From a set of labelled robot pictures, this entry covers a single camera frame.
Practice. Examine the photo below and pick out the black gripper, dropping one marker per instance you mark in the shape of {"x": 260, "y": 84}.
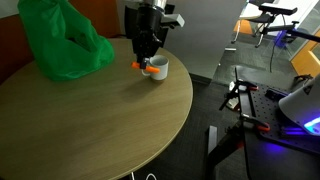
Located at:
{"x": 148, "y": 30}

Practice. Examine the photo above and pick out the orange sharpie marker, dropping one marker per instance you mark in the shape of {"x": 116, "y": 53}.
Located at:
{"x": 153, "y": 69}

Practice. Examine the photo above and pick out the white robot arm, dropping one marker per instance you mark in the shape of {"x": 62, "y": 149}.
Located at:
{"x": 300, "y": 103}

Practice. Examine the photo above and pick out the white ceramic mug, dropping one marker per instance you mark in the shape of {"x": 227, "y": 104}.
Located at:
{"x": 160, "y": 70}

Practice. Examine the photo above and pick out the black chair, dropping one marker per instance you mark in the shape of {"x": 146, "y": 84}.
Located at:
{"x": 130, "y": 20}

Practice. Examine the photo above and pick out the green plastic bag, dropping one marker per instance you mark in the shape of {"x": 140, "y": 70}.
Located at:
{"x": 60, "y": 56}

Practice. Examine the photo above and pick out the grey flat bar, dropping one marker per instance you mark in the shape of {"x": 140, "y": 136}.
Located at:
{"x": 212, "y": 140}

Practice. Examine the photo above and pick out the black orange-tipped clamp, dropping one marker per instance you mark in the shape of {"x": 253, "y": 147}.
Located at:
{"x": 256, "y": 123}
{"x": 248, "y": 86}

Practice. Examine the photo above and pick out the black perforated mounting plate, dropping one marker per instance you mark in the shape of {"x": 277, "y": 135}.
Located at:
{"x": 266, "y": 110}

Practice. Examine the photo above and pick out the small black box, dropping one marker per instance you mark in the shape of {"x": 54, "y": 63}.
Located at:
{"x": 276, "y": 94}

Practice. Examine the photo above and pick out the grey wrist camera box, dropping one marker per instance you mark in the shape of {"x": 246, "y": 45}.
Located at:
{"x": 173, "y": 20}

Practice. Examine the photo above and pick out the white plastic bracket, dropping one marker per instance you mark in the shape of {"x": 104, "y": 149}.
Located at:
{"x": 232, "y": 86}

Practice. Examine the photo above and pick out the black stand frame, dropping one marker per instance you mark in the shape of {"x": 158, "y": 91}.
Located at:
{"x": 226, "y": 146}

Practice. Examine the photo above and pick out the black stereo camera bar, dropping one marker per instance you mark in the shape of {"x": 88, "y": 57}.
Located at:
{"x": 278, "y": 9}

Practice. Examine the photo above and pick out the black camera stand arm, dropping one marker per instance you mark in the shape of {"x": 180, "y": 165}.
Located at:
{"x": 300, "y": 33}

